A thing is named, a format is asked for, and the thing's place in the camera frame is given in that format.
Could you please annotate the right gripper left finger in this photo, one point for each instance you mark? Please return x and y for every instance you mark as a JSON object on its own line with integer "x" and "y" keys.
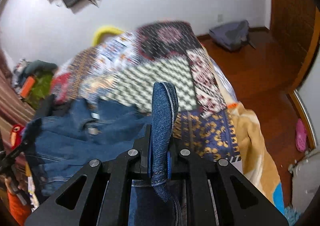
{"x": 128, "y": 166}

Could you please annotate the white wall socket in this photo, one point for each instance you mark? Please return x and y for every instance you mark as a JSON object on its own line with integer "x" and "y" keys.
{"x": 219, "y": 18}

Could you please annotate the white wardrobe sliding door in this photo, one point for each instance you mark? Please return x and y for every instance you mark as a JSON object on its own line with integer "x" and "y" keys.
{"x": 307, "y": 95}

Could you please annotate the striped red beige curtain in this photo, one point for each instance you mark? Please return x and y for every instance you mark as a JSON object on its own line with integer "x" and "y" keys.
{"x": 13, "y": 110}

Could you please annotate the beige fleece blanket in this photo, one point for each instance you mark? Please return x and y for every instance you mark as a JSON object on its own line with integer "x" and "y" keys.
{"x": 257, "y": 164}

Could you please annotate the orange box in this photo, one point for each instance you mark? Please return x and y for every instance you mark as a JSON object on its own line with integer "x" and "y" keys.
{"x": 27, "y": 86}

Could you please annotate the pink slipper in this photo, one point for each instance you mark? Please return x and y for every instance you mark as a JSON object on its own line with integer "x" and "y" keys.
{"x": 301, "y": 136}

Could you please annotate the white suitcase with stickers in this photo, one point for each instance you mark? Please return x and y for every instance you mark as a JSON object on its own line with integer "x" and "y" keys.
{"x": 305, "y": 180}

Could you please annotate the grey blue backpack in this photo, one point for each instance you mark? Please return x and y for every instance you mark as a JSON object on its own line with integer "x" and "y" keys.
{"x": 232, "y": 36}

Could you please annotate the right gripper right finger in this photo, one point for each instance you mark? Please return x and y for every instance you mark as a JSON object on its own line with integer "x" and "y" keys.
{"x": 201, "y": 178}

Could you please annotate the red plush toy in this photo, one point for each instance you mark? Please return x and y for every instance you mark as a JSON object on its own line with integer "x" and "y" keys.
{"x": 16, "y": 135}

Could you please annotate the grey green cushion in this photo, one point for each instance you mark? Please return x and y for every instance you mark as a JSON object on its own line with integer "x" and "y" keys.
{"x": 37, "y": 66}

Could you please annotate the orange sleeved forearm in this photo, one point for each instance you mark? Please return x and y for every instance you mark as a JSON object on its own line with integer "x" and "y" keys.
{"x": 18, "y": 211}

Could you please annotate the blue denim jacket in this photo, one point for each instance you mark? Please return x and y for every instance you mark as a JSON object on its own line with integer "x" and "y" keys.
{"x": 63, "y": 145}

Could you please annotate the brown wooden door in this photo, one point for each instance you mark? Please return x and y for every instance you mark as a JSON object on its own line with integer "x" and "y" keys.
{"x": 295, "y": 25}

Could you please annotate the yellow curved headboard pad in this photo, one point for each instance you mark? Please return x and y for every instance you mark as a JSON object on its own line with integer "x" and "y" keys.
{"x": 106, "y": 30}

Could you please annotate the black folded garment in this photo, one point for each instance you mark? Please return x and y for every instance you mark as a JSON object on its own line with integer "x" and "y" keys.
{"x": 48, "y": 107}

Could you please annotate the patchwork patterned quilt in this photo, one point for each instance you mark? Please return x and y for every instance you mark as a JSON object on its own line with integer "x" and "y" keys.
{"x": 160, "y": 62}

